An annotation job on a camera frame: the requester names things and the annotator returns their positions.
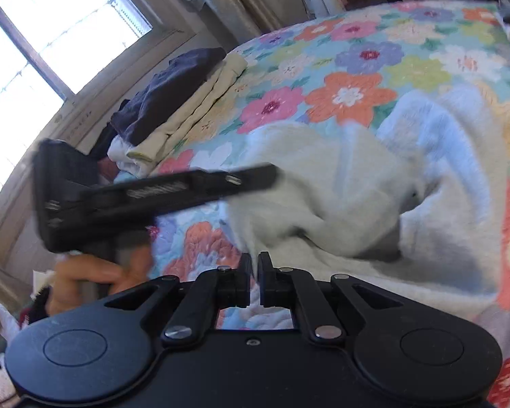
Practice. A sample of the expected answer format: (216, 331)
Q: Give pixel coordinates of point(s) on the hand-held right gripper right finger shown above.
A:
(267, 273)

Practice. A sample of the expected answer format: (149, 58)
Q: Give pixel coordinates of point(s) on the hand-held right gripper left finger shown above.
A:
(243, 273)

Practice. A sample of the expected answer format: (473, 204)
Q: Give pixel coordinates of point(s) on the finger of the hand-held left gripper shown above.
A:
(204, 185)

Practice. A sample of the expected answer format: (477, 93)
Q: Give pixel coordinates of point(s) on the white fleece garment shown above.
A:
(365, 221)

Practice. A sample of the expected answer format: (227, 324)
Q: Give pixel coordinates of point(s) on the person's left hand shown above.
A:
(97, 276)

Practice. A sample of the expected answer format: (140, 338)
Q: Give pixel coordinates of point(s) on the folded white garment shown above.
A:
(125, 157)

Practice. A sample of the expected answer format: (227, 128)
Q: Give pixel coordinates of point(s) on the folded cream garment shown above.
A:
(187, 114)

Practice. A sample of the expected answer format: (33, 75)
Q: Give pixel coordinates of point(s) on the folded navy garment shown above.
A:
(165, 97)

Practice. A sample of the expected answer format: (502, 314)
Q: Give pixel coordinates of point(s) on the window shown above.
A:
(38, 72)

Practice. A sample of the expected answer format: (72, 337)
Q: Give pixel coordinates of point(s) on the floral quilt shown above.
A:
(365, 68)

